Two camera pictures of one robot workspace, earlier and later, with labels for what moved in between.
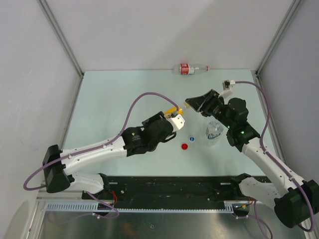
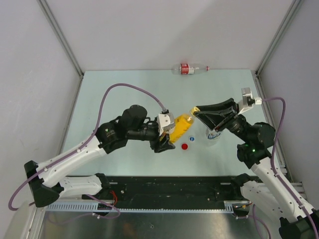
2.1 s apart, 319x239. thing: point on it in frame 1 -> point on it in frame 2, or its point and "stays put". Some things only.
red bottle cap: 184,146 stays put
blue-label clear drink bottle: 214,131 stays put
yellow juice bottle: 173,109 -> 182,123
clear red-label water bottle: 188,68 stays put
